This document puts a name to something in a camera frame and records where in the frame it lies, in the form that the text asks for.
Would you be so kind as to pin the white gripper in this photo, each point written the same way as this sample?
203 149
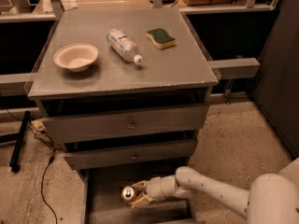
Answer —
154 188

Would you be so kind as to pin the orange soda can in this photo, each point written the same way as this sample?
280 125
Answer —
128 194

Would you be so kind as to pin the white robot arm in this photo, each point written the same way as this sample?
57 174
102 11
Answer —
271 199

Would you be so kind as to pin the grey open bottom drawer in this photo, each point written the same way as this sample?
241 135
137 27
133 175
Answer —
105 206

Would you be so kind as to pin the grey middle drawer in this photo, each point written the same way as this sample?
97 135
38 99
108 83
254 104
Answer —
132 154

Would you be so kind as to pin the grey top drawer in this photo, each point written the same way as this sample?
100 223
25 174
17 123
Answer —
69 129

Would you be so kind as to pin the grey drawer cabinet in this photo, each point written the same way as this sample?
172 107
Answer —
176 76

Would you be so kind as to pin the white power strip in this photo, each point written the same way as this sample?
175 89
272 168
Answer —
39 125

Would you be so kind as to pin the black metal bar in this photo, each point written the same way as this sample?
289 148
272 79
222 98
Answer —
15 167

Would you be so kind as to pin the white paper bowl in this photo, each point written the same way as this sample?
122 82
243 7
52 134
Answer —
76 57

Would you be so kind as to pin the clear plastic water bottle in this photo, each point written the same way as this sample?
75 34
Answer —
124 46

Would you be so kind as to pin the green yellow sponge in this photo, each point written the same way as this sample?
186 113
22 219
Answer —
160 38

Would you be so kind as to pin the white crumpled cloth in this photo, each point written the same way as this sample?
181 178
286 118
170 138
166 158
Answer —
69 4

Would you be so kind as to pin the grey side rail left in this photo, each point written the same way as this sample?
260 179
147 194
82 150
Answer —
16 84

